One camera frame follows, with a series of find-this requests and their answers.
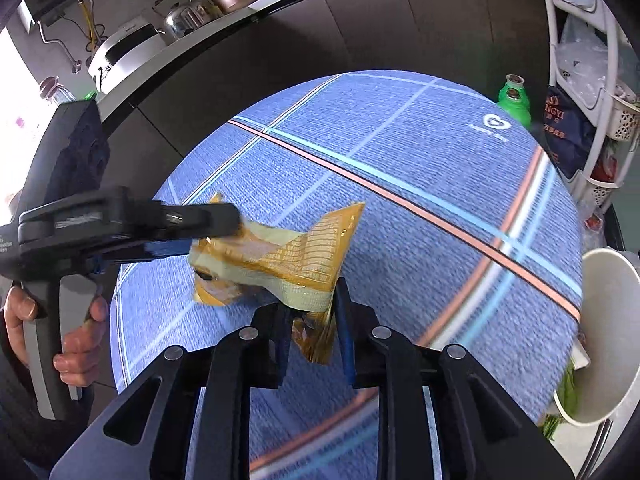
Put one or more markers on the white storage rack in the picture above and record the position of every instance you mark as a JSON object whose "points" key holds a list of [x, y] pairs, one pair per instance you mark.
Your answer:
{"points": [[552, 35]]}

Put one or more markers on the gold snack bag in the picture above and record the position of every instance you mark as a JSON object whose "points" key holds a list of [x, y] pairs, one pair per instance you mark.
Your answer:
{"points": [[300, 255]]}

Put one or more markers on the glass jar with brown lid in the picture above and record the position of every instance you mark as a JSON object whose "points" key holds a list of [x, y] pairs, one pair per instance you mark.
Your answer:
{"points": [[55, 91]]}

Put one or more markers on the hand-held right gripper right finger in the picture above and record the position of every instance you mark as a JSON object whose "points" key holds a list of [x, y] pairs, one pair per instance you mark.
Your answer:
{"points": [[410, 400]]}

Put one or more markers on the white plastic bucket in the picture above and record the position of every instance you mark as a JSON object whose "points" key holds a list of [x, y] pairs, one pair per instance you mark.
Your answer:
{"points": [[610, 340]]}

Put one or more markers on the white electric griddle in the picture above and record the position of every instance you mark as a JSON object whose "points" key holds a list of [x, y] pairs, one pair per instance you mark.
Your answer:
{"points": [[125, 55]]}

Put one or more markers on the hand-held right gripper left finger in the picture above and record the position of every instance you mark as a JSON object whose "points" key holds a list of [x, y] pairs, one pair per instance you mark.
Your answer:
{"points": [[225, 390]]}

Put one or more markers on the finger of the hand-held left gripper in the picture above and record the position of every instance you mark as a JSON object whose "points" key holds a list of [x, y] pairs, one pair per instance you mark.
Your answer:
{"points": [[200, 220], [150, 252]]}

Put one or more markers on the steel kettle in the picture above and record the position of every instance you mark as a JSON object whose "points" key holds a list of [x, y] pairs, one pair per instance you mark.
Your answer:
{"points": [[180, 20]]}

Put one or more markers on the green vegetable stalks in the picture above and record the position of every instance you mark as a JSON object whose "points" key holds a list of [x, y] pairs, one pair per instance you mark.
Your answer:
{"points": [[562, 400]]}

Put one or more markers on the kitchen counter with dark cabinets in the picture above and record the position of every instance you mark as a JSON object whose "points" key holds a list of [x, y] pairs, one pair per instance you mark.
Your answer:
{"points": [[350, 25]]}

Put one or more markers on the dark blue shopping bag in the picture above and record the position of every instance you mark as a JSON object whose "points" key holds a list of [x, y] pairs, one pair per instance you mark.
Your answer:
{"points": [[567, 135]]}

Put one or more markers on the person's left hand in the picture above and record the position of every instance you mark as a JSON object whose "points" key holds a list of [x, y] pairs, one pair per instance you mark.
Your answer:
{"points": [[80, 355]]}

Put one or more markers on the clear plastic bags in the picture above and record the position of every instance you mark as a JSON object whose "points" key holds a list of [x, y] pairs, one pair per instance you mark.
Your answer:
{"points": [[585, 65]]}

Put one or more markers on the green plastic bottle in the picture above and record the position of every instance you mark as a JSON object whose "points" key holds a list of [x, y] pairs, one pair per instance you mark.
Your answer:
{"points": [[515, 102]]}

